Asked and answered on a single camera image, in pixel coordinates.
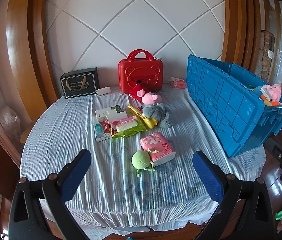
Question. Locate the green ball plush toy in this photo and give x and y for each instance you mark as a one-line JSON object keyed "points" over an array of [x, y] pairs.
{"points": [[141, 160]]}

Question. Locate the clear box red blue label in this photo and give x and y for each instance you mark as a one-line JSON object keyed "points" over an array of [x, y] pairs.
{"points": [[140, 109]]}

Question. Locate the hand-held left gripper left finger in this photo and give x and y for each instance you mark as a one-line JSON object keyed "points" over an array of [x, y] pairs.
{"points": [[77, 172]]}

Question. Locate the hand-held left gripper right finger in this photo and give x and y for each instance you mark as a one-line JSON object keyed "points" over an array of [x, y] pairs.
{"points": [[207, 175]]}

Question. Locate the clear plastic bag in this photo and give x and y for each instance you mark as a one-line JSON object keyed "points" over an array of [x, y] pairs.
{"points": [[9, 120]]}

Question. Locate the pink floral tissue pack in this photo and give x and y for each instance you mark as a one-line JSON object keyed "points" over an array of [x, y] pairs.
{"points": [[156, 143]]}

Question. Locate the black gift box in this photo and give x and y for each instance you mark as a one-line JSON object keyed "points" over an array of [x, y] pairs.
{"points": [[79, 83]]}

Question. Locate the blue plastic crate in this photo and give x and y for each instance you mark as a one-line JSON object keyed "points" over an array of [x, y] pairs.
{"points": [[221, 105]]}

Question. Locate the white box teal red print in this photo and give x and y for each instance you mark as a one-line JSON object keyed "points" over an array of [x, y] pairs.
{"points": [[100, 131]]}

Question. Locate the grey plush toy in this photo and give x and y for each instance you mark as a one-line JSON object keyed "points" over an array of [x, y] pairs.
{"points": [[161, 116]]}

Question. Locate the small pink tissue packet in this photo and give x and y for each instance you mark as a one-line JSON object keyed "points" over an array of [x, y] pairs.
{"points": [[178, 83]]}

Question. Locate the red dress pig plush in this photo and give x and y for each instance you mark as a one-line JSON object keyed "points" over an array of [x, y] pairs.
{"points": [[146, 97]]}

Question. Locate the brown patterned rolled carpet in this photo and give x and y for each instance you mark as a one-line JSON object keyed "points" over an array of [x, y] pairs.
{"points": [[266, 55]]}

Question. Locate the yellow duck clip toy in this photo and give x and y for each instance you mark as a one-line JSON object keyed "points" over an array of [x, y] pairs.
{"points": [[149, 123]]}

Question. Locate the green white packet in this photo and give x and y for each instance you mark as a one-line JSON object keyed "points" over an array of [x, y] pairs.
{"points": [[250, 88]]}

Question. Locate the small white box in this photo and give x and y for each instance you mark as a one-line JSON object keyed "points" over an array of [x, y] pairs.
{"points": [[103, 91]]}

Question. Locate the pink pig plush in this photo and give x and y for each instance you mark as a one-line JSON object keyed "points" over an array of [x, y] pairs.
{"points": [[273, 91]]}

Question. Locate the pink wet wipes pack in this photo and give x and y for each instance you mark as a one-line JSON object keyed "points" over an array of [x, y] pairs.
{"points": [[127, 124]]}

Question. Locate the red hard carry case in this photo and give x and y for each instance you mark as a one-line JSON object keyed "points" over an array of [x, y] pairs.
{"points": [[141, 72]]}

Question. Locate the orange plush toy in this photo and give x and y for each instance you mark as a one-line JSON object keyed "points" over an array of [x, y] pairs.
{"points": [[268, 98]]}

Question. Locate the white box dark green end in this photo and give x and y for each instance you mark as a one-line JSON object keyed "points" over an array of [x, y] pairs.
{"points": [[107, 110]]}

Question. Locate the plain white box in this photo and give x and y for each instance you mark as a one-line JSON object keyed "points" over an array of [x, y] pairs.
{"points": [[117, 117]]}

